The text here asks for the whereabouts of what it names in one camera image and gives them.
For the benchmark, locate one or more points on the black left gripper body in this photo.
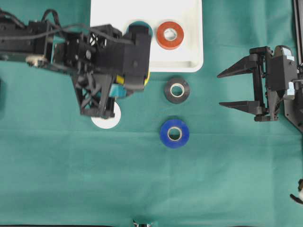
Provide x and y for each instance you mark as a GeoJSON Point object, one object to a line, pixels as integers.
{"type": "Point", "coordinates": [77, 53]}

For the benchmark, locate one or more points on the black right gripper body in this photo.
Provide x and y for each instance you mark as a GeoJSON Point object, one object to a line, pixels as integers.
{"type": "Point", "coordinates": [274, 99]}

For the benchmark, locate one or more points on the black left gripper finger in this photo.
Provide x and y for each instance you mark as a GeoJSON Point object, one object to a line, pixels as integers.
{"type": "Point", "coordinates": [96, 94]}
{"type": "Point", "coordinates": [101, 36]}

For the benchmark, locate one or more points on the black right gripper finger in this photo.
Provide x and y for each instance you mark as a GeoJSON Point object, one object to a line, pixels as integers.
{"type": "Point", "coordinates": [243, 66]}
{"type": "Point", "coordinates": [252, 107]}

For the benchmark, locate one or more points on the yellow tape roll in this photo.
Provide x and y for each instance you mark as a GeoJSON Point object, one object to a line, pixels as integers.
{"type": "Point", "coordinates": [121, 80]}

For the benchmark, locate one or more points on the teal green tape roll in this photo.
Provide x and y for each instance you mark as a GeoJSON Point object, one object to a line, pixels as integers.
{"type": "Point", "coordinates": [141, 23]}

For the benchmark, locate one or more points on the orange tape roll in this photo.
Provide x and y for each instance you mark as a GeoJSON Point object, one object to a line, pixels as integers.
{"type": "Point", "coordinates": [170, 35]}

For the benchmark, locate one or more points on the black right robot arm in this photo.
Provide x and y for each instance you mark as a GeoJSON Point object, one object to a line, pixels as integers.
{"type": "Point", "coordinates": [293, 109]}

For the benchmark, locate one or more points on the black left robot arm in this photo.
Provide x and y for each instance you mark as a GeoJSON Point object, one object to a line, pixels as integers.
{"type": "Point", "coordinates": [31, 43]}

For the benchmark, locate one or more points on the white tape roll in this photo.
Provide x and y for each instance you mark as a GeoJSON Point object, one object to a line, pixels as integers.
{"type": "Point", "coordinates": [110, 122]}

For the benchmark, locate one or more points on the black tape roll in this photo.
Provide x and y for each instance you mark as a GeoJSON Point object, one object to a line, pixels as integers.
{"type": "Point", "coordinates": [177, 90]}

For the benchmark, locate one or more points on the white plastic tray case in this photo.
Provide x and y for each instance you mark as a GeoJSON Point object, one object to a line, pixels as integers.
{"type": "Point", "coordinates": [188, 57]}

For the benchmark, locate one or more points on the blue tape roll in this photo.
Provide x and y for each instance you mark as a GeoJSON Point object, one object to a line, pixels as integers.
{"type": "Point", "coordinates": [174, 133]}

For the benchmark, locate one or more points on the green table cloth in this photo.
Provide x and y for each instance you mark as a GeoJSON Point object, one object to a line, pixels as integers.
{"type": "Point", "coordinates": [57, 167]}

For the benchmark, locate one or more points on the white black object table edge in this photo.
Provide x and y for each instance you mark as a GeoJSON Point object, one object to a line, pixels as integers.
{"type": "Point", "coordinates": [298, 199]}

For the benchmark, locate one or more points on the metal clamp bottom edge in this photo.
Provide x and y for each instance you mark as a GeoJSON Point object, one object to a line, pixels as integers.
{"type": "Point", "coordinates": [139, 224]}

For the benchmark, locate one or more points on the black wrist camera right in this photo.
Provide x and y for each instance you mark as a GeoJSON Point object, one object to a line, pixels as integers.
{"type": "Point", "coordinates": [287, 75]}

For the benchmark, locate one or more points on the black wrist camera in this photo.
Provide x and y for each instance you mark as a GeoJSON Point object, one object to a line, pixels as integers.
{"type": "Point", "coordinates": [287, 75]}
{"type": "Point", "coordinates": [128, 57]}

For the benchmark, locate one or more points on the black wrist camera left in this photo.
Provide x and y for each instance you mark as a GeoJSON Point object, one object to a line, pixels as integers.
{"type": "Point", "coordinates": [128, 57]}

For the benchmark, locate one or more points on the black aluminium frame rail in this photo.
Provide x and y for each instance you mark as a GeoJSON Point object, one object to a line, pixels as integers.
{"type": "Point", "coordinates": [298, 17]}

